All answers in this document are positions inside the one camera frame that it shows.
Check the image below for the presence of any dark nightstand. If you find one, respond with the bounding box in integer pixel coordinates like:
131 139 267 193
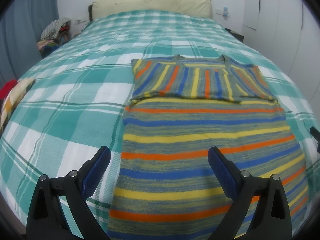
225 28 244 43

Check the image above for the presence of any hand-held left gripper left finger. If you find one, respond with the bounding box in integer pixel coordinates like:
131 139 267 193
26 145 111 240

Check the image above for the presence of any teal plaid bed blanket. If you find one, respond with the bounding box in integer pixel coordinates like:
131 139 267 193
0 9 320 240

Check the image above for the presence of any cream patterned folded garment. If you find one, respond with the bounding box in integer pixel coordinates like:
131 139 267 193
0 77 35 130

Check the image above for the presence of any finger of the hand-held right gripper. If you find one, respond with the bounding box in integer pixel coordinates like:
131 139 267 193
309 127 320 153

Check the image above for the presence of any white wardrobe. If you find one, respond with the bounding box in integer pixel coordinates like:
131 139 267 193
241 0 320 98

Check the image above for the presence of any blue curtain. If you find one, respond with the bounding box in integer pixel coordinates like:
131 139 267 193
0 4 60 63

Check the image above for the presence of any striped knit sweater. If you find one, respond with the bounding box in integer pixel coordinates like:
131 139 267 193
106 54 309 240

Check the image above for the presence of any pile of mixed clothes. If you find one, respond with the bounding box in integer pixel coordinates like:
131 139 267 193
37 17 73 58

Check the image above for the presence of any cream padded headboard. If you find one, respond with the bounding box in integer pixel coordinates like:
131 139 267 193
88 0 212 22

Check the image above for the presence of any red folded garment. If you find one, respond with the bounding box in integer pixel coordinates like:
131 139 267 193
0 80 17 100

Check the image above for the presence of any white wall fixture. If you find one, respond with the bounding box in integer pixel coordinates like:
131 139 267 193
214 6 232 20

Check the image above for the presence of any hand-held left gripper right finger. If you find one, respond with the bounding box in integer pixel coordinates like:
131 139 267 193
208 147 292 240

